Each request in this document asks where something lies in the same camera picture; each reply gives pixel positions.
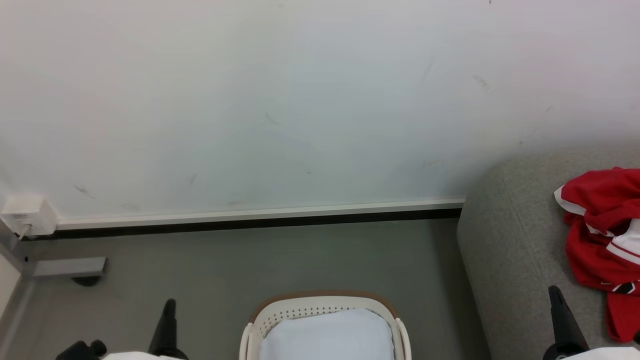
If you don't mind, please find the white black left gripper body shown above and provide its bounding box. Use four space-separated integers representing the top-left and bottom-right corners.
100 351 189 360

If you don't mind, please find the white laundry basket brown rim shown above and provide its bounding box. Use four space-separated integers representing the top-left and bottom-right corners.
239 291 413 360

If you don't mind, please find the grey metal foot bar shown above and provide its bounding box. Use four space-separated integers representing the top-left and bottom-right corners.
30 257 108 279

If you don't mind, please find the white wall socket box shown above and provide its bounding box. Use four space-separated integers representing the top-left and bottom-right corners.
0 195 59 237

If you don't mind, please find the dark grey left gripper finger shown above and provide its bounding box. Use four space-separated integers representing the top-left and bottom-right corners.
148 299 188 359

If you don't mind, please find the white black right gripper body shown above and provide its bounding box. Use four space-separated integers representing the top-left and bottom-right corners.
543 342 640 360

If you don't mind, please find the red and white garment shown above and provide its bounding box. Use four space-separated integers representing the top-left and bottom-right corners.
554 167 640 344

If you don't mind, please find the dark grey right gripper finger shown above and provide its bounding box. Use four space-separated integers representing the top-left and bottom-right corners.
548 285 590 347

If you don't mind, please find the grey fabric sofa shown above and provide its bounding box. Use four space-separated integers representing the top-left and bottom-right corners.
456 152 640 360

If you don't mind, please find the white cloth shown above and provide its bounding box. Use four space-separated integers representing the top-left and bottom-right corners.
259 308 396 360

